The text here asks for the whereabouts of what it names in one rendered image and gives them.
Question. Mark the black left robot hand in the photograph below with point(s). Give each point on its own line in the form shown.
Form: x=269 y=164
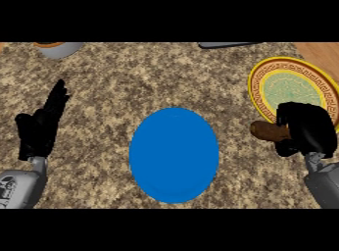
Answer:
x=41 y=127

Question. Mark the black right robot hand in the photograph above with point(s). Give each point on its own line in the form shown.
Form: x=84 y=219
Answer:
x=310 y=127

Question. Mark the brown sweet potato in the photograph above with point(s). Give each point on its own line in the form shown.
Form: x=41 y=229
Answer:
x=270 y=131

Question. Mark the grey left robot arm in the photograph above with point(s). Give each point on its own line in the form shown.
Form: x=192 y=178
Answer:
x=16 y=186

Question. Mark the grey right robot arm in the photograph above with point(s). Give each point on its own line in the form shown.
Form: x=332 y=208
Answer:
x=329 y=181

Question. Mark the yellow patterned plate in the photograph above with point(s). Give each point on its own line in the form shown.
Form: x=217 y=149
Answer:
x=294 y=85

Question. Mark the blue plate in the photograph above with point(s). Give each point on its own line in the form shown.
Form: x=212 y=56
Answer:
x=174 y=155

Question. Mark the grey bowl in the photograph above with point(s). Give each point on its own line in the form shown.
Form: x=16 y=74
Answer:
x=57 y=48

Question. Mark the dark grey flat object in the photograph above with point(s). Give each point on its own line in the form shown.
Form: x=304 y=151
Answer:
x=226 y=44

